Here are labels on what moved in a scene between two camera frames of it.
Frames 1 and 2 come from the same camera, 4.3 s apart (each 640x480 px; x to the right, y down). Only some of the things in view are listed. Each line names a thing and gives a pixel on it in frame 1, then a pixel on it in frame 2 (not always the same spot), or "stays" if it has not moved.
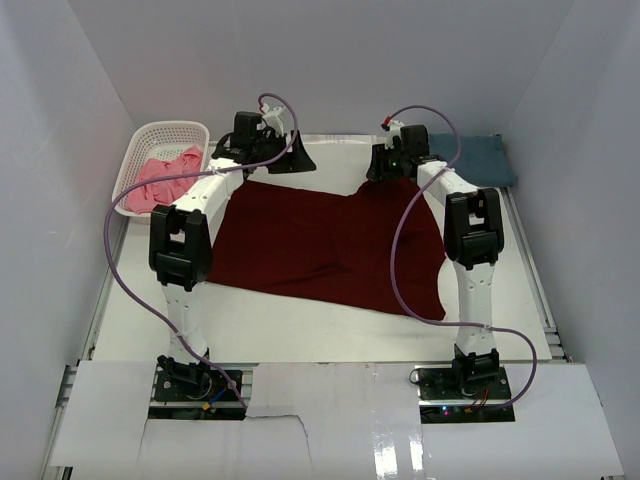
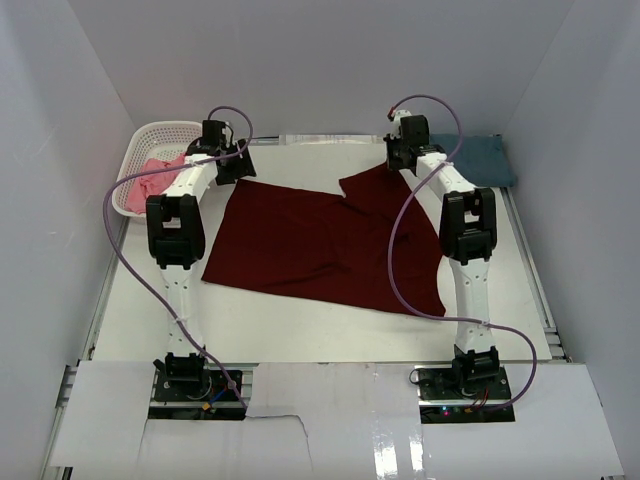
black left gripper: (295, 161) → (243, 166)
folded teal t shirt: (482, 159) stays
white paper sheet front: (335, 421) stays
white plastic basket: (161, 141) stays
